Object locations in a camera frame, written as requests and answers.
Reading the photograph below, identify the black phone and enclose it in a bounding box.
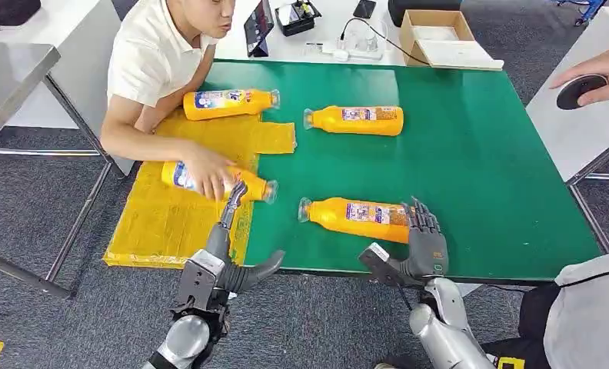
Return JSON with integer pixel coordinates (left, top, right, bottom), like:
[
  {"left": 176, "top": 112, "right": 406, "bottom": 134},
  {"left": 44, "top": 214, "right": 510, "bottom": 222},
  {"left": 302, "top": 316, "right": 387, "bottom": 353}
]
[{"left": 352, "top": 0, "right": 378, "bottom": 20}]

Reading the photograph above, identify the steel bench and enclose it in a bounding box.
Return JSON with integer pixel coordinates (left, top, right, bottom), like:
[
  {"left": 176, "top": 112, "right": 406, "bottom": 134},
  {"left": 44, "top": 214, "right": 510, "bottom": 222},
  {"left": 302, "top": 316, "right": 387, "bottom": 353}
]
[{"left": 0, "top": 43, "right": 113, "bottom": 301}]

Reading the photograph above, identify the white charger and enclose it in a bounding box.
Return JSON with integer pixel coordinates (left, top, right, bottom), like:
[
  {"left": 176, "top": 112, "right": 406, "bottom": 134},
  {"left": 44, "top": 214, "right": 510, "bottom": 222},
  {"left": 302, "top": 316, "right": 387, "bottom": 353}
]
[{"left": 304, "top": 42, "right": 351, "bottom": 63}]

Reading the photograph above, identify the cardboard box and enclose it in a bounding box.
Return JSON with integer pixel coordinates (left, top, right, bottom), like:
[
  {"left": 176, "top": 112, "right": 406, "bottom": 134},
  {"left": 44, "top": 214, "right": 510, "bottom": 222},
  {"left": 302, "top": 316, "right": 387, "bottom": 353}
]
[{"left": 399, "top": 8, "right": 504, "bottom": 71}]

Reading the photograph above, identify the black tablet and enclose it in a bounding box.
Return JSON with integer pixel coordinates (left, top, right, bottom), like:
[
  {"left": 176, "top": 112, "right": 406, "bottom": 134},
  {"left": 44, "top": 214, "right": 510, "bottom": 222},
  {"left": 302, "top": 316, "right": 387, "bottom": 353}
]
[{"left": 243, "top": 0, "right": 275, "bottom": 58}]

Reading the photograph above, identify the blue frame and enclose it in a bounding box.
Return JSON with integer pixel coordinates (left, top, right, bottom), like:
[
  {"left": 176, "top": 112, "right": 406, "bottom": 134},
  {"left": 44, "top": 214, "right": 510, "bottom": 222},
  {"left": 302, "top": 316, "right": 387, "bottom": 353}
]
[{"left": 556, "top": 0, "right": 606, "bottom": 25}]

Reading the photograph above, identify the clear plastic holder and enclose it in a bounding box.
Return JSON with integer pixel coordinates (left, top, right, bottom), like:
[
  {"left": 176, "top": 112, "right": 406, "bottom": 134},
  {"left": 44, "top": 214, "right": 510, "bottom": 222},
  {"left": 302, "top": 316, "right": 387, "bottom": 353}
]
[{"left": 342, "top": 25, "right": 384, "bottom": 61}]

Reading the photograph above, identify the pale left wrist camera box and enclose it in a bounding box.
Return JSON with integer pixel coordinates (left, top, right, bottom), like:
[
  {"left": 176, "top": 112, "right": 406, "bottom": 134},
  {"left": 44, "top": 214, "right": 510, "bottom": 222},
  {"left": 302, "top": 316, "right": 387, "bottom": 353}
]
[{"left": 177, "top": 248, "right": 227, "bottom": 311}]

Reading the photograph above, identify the white desk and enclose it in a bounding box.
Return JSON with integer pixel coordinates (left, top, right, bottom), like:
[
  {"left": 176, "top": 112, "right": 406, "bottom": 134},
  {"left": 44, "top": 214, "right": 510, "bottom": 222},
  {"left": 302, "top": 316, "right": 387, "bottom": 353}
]
[{"left": 214, "top": 0, "right": 506, "bottom": 68}]

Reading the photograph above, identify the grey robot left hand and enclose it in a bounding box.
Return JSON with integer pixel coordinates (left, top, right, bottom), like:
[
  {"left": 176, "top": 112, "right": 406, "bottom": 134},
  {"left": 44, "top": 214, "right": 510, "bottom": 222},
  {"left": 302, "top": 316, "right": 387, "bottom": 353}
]
[{"left": 205, "top": 181, "right": 286, "bottom": 295}]

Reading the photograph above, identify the person's right hand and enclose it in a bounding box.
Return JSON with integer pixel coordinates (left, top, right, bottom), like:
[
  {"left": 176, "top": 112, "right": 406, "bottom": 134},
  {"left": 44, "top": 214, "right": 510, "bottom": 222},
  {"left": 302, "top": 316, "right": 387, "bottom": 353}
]
[{"left": 181, "top": 142, "right": 238, "bottom": 202}]

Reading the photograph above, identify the white table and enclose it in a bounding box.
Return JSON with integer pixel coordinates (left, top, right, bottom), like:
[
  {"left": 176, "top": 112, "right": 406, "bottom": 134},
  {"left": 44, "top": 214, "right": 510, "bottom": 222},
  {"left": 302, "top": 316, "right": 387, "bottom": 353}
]
[
  {"left": 0, "top": 0, "right": 135, "bottom": 177},
  {"left": 526, "top": 5, "right": 609, "bottom": 256}
]

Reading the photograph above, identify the black tray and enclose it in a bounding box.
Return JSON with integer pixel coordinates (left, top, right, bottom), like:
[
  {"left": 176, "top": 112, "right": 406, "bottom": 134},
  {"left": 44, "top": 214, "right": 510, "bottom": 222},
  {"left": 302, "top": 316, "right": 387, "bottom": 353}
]
[{"left": 275, "top": 0, "right": 322, "bottom": 38}]

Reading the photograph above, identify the black cable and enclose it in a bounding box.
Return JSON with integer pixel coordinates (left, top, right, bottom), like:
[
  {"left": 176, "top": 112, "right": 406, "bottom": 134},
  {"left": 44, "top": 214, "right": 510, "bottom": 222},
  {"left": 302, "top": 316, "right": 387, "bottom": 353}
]
[{"left": 338, "top": 18, "right": 431, "bottom": 66}]

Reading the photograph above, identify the white table leg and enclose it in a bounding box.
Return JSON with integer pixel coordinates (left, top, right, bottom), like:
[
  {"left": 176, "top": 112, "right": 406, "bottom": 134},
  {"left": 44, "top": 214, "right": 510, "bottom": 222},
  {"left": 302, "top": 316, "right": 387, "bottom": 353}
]
[{"left": 454, "top": 282, "right": 484, "bottom": 298}]

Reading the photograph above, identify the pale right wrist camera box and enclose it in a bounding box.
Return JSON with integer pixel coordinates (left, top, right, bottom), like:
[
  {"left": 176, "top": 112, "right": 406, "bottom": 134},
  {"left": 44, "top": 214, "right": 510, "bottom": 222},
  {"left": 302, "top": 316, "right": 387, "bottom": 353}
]
[{"left": 358, "top": 242, "right": 423, "bottom": 289}]

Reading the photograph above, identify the green mat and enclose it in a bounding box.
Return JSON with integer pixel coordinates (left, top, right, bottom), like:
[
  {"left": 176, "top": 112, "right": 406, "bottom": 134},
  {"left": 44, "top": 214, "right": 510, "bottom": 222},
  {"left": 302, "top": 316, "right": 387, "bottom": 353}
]
[{"left": 202, "top": 60, "right": 604, "bottom": 284}]

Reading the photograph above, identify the black disc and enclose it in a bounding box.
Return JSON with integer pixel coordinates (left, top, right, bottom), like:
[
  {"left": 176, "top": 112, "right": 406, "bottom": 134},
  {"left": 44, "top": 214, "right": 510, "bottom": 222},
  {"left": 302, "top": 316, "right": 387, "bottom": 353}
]
[{"left": 556, "top": 73, "right": 609, "bottom": 111}]

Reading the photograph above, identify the orange drink bottle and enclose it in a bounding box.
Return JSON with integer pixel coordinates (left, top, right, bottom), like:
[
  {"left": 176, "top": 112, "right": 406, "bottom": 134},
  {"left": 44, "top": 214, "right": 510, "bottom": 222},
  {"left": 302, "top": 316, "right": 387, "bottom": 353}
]
[
  {"left": 298, "top": 197, "right": 418, "bottom": 244},
  {"left": 303, "top": 105, "right": 404, "bottom": 138},
  {"left": 161, "top": 161, "right": 279, "bottom": 204},
  {"left": 182, "top": 88, "right": 281, "bottom": 121}
]

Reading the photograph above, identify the yellow sheet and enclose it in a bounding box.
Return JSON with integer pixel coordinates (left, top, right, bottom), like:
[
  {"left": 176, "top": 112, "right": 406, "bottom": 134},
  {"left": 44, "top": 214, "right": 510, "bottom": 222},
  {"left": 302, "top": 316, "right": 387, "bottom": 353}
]
[{"left": 103, "top": 109, "right": 298, "bottom": 270}]

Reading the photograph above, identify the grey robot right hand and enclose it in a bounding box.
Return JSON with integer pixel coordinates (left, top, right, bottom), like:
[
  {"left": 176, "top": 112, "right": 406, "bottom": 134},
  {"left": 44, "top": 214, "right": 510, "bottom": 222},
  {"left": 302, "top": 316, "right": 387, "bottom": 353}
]
[{"left": 385, "top": 197, "right": 449, "bottom": 281}]

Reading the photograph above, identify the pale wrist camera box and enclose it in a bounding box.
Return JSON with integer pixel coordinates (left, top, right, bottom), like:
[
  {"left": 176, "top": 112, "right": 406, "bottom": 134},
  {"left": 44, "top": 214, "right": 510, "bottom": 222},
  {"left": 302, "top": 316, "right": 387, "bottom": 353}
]
[
  {"left": 177, "top": 248, "right": 227, "bottom": 311},
  {"left": 358, "top": 242, "right": 423, "bottom": 289}
]

